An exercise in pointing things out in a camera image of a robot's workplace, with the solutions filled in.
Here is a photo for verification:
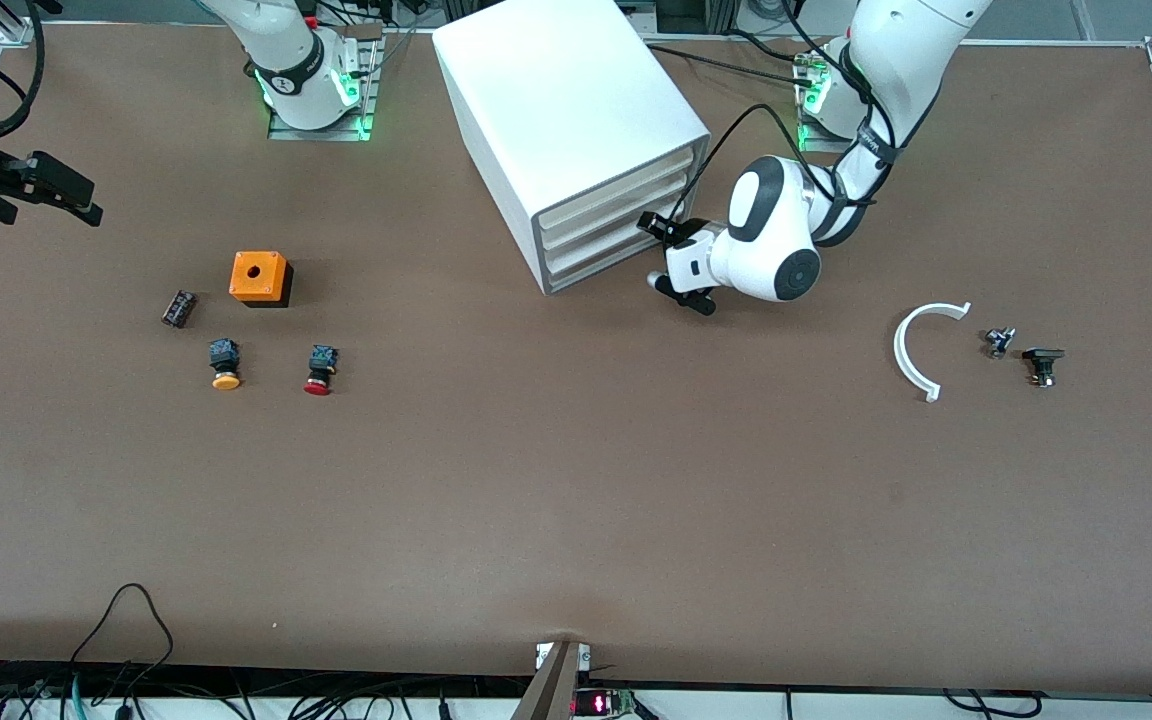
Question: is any yellow push button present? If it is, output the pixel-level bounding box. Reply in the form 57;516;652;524
208;338;243;391

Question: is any red push button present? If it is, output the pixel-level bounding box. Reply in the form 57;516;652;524
302;344;340;397

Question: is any circuit board red display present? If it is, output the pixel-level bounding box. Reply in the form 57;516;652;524
572;688;639;719

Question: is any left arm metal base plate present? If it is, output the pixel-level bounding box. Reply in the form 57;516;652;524
796;48;867;157

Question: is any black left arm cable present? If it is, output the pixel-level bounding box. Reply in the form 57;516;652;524
678;103;842;223

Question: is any black base power cable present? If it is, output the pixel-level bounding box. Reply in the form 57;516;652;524
646;43;822;91

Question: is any orange button enclosure box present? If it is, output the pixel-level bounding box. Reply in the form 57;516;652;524
229;250;294;309

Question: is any white curved plastic bracket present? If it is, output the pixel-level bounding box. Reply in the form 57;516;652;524
893;301;973;404

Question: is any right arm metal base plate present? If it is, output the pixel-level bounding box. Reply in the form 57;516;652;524
266;25;382;143

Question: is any small black bracket part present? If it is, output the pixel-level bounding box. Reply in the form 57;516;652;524
1021;346;1067;389

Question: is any black looped cable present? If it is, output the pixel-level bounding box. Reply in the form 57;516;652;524
69;583;177;701

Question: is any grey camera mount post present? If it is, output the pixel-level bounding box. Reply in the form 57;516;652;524
509;640;592;720

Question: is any black floor cable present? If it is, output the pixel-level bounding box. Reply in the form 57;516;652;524
941;688;1042;717

